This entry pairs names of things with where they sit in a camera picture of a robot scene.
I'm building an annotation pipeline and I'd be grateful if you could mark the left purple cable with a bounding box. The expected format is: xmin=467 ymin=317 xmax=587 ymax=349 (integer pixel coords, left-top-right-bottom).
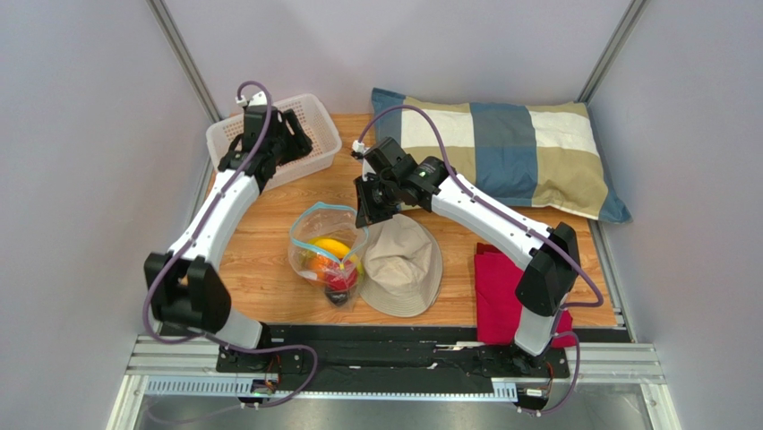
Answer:
xmin=141 ymin=80 xmax=319 ymax=409

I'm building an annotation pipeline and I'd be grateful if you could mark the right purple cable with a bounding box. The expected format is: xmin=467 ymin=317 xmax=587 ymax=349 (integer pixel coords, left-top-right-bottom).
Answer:
xmin=356 ymin=104 xmax=605 ymax=416

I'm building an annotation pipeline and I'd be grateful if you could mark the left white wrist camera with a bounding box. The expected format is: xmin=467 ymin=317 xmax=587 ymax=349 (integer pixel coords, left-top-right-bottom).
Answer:
xmin=236 ymin=91 xmax=270 ymax=110

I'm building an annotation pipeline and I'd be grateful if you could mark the red folded cloth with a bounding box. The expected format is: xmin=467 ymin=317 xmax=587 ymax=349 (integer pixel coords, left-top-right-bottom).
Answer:
xmin=473 ymin=243 xmax=550 ymax=345

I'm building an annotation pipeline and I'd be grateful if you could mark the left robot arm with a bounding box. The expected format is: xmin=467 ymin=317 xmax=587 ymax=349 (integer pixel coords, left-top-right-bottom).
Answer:
xmin=142 ymin=106 xmax=313 ymax=353

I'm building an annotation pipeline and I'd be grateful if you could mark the plaid pillow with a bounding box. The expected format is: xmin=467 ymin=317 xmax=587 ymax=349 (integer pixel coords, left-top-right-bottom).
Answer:
xmin=371 ymin=88 xmax=632 ymax=224

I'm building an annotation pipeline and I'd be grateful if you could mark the yellow fake fruit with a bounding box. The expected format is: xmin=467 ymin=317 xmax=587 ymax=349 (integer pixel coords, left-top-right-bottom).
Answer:
xmin=308 ymin=236 xmax=364 ymax=274

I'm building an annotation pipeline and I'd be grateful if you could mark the white plastic basket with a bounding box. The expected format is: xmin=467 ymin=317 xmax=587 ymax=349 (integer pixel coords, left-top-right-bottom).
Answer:
xmin=206 ymin=93 xmax=342 ymax=191

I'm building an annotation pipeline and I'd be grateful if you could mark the beige bucket hat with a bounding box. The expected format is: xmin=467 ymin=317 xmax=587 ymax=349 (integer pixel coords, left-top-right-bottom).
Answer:
xmin=360 ymin=214 xmax=443 ymax=318

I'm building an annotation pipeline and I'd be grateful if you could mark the red fake apple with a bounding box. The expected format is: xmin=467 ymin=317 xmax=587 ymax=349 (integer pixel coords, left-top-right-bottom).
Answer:
xmin=324 ymin=265 xmax=360 ymax=292

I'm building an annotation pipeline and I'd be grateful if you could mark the orange fake orange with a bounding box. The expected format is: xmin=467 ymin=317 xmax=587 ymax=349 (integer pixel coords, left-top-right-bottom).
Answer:
xmin=299 ymin=254 xmax=342 ymax=282

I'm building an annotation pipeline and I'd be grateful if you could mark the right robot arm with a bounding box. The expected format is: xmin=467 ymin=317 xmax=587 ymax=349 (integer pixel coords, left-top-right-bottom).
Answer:
xmin=352 ymin=138 xmax=579 ymax=358

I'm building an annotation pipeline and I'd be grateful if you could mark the dark purple fake fruit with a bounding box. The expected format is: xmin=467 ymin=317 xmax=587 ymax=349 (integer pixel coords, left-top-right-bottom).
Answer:
xmin=324 ymin=288 xmax=352 ymax=307

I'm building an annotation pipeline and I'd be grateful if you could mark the clear zip top bag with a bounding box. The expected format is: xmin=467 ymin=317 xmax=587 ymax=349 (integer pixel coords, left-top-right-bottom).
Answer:
xmin=288 ymin=202 xmax=369 ymax=309

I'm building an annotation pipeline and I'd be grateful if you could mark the purple cable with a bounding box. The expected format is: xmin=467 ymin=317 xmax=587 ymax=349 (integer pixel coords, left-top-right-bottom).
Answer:
xmin=141 ymin=80 xmax=319 ymax=409
xmin=356 ymin=104 xmax=605 ymax=416

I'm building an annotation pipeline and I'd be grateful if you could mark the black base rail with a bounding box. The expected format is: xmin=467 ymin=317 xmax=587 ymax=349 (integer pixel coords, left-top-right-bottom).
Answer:
xmin=216 ymin=323 xmax=571 ymax=395

